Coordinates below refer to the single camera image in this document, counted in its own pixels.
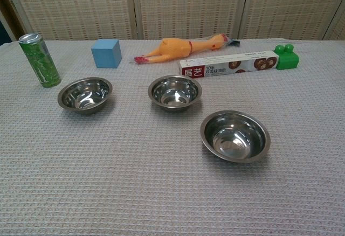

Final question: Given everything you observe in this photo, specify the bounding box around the stainless steel bowl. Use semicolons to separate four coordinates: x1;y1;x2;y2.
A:
57;77;113;116
147;74;202;113
199;110;271;164

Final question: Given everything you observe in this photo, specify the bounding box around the yellow rubber chicken toy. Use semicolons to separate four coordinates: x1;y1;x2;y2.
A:
134;33;240;65

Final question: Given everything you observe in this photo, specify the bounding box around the baking paper box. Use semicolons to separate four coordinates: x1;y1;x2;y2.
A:
179;51;280;80

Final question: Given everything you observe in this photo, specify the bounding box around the beige waffle tablecloth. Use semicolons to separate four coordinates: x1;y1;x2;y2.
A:
0;39;345;236

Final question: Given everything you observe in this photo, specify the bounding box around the blue foam cube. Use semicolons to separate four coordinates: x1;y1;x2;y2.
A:
91;38;122;69

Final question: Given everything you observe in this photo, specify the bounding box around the woven folding screen panel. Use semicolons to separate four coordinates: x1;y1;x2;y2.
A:
238;0;345;41
0;0;139;42
130;0;250;40

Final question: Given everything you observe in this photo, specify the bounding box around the green plastic toy block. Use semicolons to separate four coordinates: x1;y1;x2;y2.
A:
274;44;300;71

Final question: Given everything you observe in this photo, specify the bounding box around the green drink can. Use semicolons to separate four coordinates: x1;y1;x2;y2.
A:
18;33;61;88

